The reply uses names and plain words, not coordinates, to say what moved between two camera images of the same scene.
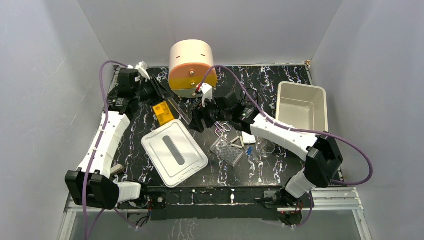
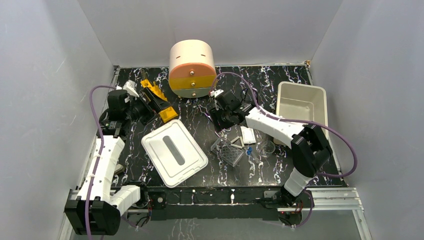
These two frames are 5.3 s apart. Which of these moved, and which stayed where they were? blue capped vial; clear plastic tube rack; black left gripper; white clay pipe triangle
Moved: black left gripper
Stayed: blue capped vial; white clay pipe triangle; clear plastic tube rack
